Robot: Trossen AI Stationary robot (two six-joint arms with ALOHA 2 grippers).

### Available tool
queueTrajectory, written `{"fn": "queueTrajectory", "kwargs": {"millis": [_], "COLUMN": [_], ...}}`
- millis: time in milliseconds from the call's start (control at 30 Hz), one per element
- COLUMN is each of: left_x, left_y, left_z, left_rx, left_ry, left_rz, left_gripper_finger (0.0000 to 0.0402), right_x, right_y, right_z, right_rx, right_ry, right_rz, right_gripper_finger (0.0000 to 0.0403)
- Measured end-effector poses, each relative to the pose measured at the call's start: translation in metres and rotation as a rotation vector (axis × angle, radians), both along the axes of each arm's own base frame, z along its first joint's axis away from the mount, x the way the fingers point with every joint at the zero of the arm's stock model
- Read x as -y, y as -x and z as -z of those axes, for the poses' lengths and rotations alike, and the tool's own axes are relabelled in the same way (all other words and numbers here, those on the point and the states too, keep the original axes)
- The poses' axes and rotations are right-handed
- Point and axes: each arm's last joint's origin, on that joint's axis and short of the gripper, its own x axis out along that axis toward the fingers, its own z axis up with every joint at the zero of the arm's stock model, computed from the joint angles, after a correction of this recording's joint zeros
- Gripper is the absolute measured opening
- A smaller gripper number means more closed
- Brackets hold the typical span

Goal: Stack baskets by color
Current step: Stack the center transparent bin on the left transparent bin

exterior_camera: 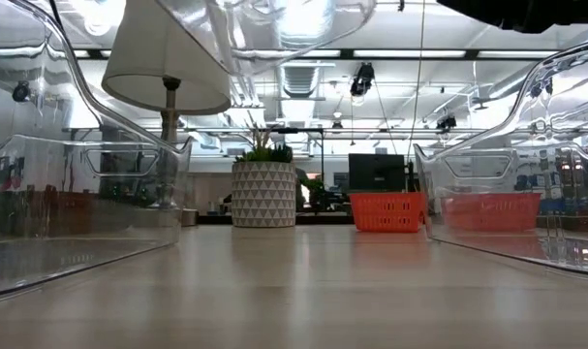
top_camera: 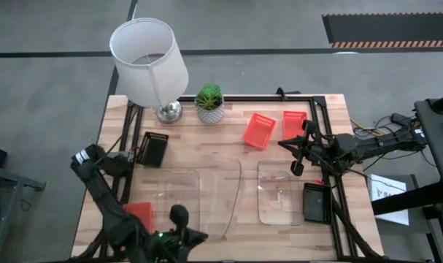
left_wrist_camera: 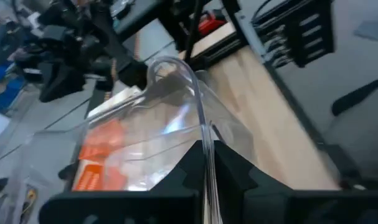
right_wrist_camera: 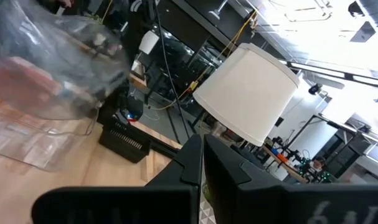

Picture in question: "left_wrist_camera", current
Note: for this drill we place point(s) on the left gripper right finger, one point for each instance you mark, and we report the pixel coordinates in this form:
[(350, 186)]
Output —
[(269, 207)]

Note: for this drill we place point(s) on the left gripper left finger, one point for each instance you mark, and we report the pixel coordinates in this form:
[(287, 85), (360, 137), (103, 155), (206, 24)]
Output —
[(129, 207)]

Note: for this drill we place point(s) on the orange plastic basket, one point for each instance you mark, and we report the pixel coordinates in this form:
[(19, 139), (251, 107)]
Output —
[(89, 179), (103, 140)]

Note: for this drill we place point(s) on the clear plastic stackable bin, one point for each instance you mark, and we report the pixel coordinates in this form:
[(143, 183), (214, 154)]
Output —
[(163, 130)]

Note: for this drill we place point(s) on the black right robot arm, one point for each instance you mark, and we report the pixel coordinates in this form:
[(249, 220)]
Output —
[(114, 53)]

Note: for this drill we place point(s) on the blue storage bin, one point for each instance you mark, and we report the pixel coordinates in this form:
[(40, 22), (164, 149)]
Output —
[(5, 90)]

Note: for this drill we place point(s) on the black stand leg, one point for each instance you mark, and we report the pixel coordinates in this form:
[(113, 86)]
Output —
[(357, 96)]

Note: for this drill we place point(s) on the black slotted rack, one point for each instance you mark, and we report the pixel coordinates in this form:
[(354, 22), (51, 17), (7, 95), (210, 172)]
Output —
[(293, 37)]

